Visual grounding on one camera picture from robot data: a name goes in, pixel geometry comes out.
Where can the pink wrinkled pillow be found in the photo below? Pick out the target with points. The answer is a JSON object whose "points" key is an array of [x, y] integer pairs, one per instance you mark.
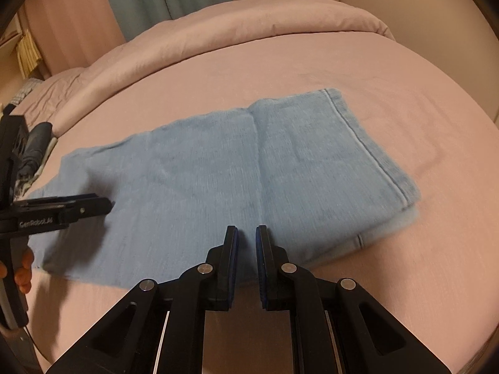
{"points": [[50, 87]]}

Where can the pink duvet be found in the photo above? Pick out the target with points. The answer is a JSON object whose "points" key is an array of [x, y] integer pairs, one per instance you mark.
{"points": [[234, 27]]}

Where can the blue plaid cloth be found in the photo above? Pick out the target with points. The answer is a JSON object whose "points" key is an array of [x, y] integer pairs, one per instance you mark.
{"points": [[23, 87]]}

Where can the person's left hand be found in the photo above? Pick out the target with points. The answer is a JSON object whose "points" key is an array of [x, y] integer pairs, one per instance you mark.
{"points": [[25, 270]]}

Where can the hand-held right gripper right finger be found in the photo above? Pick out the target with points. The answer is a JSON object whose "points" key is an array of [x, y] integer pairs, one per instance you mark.
{"points": [[260, 259]]}

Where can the bed with pink sheet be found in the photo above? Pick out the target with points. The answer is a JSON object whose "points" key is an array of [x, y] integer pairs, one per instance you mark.
{"points": [[390, 132]]}

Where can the folded dark denim pants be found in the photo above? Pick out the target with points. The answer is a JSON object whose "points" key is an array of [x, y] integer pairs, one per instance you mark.
{"points": [[37, 140]]}

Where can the light green folded cloth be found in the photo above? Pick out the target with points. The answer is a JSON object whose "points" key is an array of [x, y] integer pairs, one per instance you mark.
{"points": [[46, 156]]}

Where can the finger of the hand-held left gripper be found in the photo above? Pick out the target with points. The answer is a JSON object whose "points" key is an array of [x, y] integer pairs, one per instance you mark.
{"points": [[91, 206]]}

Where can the light blue denim pants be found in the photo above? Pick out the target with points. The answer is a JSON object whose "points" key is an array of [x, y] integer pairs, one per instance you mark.
{"points": [[234, 171]]}

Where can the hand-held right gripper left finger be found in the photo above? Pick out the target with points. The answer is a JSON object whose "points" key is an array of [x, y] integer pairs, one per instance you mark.
{"points": [[233, 259]]}

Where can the white shelf unit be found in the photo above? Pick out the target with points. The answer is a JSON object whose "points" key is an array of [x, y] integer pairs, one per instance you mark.
{"points": [[8, 43]]}

